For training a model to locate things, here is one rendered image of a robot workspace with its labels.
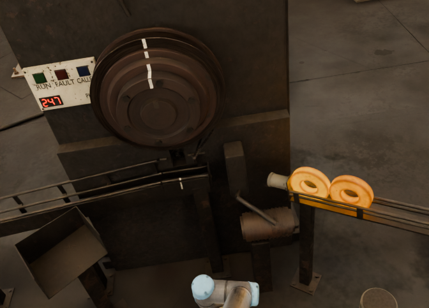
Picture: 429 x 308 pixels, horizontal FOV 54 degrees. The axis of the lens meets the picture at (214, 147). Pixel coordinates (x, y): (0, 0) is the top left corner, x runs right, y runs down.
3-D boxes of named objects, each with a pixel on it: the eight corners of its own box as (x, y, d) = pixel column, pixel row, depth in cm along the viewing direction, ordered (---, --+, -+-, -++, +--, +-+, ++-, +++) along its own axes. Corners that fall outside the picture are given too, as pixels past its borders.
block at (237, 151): (228, 180, 192) (221, 141, 176) (246, 178, 191) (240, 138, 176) (230, 198, 183) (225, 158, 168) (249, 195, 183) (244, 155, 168)
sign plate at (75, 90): (42, 108, 164) (22, 67, 152) (108, 97, 163) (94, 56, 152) (41, 111, 162) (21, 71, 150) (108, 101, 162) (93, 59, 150)
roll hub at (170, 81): (129, 143, 155) (106, 77, 136) (205, 131, 154) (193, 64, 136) (128, 153, 150) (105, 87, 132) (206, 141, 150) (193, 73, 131)
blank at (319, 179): (290, 162, 165) (287, 168, 163) (330, 170, 157) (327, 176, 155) (295, 190, 174) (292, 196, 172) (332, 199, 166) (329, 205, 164)
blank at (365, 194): (330, 171, 157) (327, 176, 154) (374, 179, 149) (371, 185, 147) (332, 199, 166) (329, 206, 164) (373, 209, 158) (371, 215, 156)
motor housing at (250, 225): (247, 274, 218) (238, 206, 183) (290, 268, 218) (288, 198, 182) (251, 297, 208) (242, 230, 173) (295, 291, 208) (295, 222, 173)
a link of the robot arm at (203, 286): (225, 273, 140) (228, 286, 148) (191, 271, 142) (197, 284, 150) (222, 297, 135) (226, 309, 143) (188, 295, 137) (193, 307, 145)
